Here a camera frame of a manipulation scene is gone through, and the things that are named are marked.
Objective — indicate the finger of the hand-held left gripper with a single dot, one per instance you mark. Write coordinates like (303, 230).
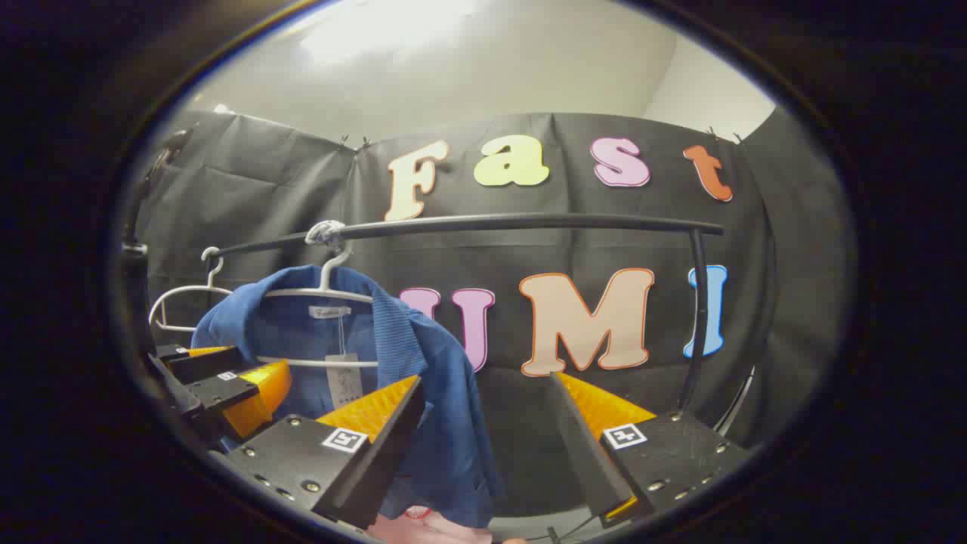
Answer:
(215, 366)
(219, 389)

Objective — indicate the black clothes rack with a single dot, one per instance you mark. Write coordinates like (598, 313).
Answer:
(529, 222)

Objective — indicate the black backdrop cloth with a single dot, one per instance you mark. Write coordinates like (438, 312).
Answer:
(249, 189)

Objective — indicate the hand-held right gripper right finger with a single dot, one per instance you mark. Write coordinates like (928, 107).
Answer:
(585, 453)

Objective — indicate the white hanger with taped hook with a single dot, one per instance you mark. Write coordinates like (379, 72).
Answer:
(325, 278)

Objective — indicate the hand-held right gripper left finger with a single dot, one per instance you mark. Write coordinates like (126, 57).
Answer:
(385, 461)

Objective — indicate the plain white hanger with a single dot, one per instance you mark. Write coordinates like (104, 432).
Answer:
(189, 289)

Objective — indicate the blue shirt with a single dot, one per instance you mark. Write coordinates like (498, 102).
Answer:
(446, 423)

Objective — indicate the pink laundry hamper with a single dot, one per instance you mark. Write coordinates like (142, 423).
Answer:
(430, 530)

